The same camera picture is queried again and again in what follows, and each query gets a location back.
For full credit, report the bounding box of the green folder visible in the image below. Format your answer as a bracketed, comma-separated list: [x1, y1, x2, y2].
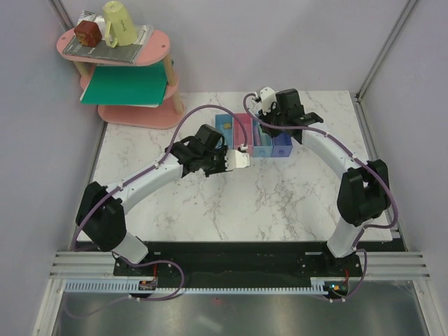
[80, 64, 167, 106]

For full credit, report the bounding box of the pink drawer bin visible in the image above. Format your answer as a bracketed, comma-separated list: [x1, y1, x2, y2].
[233, 113, 253, 150]

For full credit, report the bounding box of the purple cable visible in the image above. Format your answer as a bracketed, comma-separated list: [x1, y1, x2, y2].
[71, 104, 250, 302]
[243, 92, 399, 304]

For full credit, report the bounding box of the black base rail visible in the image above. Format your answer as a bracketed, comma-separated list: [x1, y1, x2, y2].
[113, 241, 362, 289]

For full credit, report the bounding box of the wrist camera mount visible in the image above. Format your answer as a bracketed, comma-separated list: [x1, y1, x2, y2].
[225, 150, 251, 172]
[255, 87, 277, 116]

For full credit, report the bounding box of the red brown cube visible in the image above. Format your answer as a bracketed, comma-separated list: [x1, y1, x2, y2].
[74, 20, 102, 48]

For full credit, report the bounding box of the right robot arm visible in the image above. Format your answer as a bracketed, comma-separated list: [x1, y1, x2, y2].
[254, 87, 391, 276]

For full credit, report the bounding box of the pink highlighter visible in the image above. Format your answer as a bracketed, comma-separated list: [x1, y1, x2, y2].
[253, 126, 262, 146]

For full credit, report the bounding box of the light blue drawer bin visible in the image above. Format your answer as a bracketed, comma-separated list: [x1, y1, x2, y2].
[252, 121, 272, 158]

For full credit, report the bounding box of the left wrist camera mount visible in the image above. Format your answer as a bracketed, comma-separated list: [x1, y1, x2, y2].
[225, 150, 251, 172]

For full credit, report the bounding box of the grey magazine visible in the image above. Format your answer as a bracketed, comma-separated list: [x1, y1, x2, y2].
[62, 24, 154, 64]

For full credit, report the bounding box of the purple drawer bin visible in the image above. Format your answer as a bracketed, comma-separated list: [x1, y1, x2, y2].
[271, 132, 293, 158]

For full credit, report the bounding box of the pink wooden tiered shelf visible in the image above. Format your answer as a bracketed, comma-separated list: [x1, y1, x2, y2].
[57, 29, 184, 130]

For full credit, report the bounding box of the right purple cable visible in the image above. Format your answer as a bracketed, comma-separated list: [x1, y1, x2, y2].
[243, 92, 399, 304]

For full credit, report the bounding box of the green highlighter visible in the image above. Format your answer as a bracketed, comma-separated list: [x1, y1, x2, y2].
[261, 134, 272, 146]

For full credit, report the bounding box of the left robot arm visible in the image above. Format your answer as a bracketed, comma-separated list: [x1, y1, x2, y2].
[76, 125, 228, 275]

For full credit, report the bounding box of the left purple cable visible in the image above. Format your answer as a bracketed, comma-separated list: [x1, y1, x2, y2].
[71, 104, 250, 302]

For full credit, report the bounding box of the white cable duct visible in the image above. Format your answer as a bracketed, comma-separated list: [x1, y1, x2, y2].
[64, 279, 330, 295]

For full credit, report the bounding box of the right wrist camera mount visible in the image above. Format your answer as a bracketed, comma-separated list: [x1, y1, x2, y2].
[255, 87, 277, 116]

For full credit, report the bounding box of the yellow mug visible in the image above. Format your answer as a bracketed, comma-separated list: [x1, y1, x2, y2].
[103, 1, 137, 48]

